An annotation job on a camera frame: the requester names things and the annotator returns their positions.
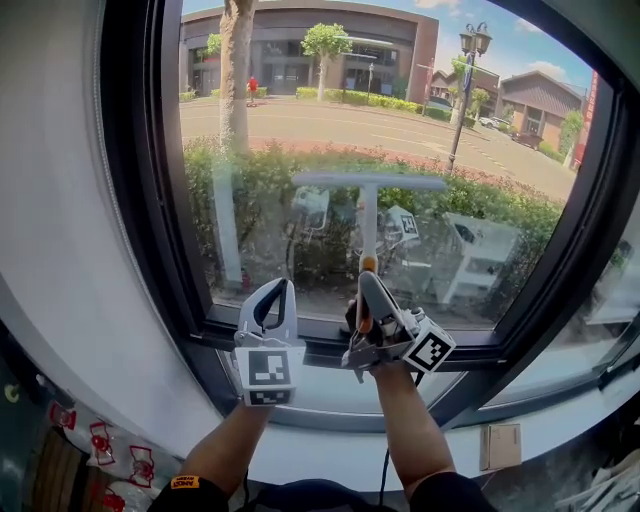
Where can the white windowsill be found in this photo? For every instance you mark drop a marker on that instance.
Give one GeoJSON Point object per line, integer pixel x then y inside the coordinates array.
{"type": "Point", "coordinates": [325, 450]}

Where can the person's black shirt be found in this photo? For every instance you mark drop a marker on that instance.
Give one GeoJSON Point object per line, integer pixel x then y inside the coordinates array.
{"type": "Point", "coordinates": [210, 500]}

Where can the person's right forearm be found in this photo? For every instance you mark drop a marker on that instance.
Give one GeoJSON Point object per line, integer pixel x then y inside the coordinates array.
{"type": "Point", "coordinates": [412, 430]}

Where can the white round knob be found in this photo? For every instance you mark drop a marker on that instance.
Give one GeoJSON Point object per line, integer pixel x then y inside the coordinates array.
{"type": "Point", "coordinates": [10, 392]}

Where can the person's left forearm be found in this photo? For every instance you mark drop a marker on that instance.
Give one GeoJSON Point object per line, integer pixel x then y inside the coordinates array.
{"type": "Point", "coordinates": [230, 445]}

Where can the white squeegee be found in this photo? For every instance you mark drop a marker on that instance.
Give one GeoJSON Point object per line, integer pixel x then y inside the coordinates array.
{"type": "Point", "coordinates": [369, 220]}

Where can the large street tree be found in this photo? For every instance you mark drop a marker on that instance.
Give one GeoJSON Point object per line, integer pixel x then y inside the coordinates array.
{"type": "Point", "coordinates": [235, 75]}

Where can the dark teal panel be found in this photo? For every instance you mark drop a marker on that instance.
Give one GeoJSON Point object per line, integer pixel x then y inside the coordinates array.
{"type": "Point", "coordinates": [20, 450]}

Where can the small cardboard box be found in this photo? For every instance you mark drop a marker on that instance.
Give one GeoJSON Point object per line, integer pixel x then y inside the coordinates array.
{"type": "Point", "coordinates": [500, 446]}

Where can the wooden slatted panel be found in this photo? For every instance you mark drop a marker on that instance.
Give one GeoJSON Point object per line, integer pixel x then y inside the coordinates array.
{"type": "Point", "coordinates": [55, 475]}

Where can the green hedge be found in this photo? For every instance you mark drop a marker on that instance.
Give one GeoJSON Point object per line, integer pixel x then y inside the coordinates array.
{"type": "Point", "coordinates": [500, 210]}

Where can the black street lamp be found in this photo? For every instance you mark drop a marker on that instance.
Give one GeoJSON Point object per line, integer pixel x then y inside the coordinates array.
{"type": "Point", "coordinates": [474, 42]}

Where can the dark-roofed brown house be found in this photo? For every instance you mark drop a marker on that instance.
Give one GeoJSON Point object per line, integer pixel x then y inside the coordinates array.
{"type": "Point", "coordinates": [540, 95]}

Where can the brown building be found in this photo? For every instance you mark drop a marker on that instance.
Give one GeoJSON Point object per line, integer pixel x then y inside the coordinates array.
{"type": "Point", "coordinates": [390, 35]}

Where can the small leafy tree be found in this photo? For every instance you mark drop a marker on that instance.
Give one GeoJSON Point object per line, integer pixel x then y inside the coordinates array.
{"type": "Point", "coordinates": [325, 42]}
{"type": "Point", "coordinates": [212, 45]}

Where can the clear window glass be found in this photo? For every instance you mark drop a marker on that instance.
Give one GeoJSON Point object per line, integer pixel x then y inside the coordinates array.
{"type": "Point", "coordinates": [350, 125]}

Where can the black window frame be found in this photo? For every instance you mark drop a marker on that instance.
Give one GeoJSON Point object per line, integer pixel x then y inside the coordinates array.
{"type": "Point", "coordinates": [140, 200]}

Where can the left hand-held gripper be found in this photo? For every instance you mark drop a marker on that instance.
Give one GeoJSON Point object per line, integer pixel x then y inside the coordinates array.
{"type": "Point", "coordinates": [270, 370]}

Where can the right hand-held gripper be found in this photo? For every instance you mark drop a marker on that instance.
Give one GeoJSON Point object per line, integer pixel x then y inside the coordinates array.
{"type": "Point", "coordinates": [430, 350]}

